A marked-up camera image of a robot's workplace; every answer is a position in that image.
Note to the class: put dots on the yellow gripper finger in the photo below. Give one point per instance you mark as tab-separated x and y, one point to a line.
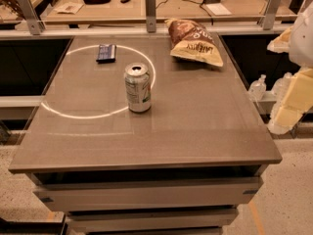
281	44
294	100

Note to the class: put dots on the left metal bracket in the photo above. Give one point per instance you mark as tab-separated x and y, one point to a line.
35	25

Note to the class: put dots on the right metal bracket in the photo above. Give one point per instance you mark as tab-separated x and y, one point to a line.
268	18

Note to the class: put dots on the middle metal bracket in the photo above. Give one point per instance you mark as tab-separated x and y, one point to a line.
151	16

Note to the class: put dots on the black pouch on desk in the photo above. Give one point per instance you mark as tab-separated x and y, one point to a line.
96	2

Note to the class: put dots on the silver green 7up can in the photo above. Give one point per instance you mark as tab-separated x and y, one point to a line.
138	87

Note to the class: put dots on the tan paper packet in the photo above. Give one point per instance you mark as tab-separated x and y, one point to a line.
69	8

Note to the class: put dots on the metal bracket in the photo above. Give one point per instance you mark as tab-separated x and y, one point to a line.
151	16
35	25
268	18

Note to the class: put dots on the white paper sheet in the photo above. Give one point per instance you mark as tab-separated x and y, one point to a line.
218	9

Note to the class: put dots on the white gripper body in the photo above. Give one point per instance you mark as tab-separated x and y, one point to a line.
302	39

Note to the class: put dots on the dark blue snack packet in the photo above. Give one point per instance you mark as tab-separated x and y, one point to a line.
106	53

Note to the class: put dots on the brown yellow chip bag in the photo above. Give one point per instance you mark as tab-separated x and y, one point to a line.
191	41

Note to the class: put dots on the grey drawer cabinet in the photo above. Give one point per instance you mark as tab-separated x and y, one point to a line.
180	168

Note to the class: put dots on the clear plastic bottle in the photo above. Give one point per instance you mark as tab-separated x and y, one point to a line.
257	88

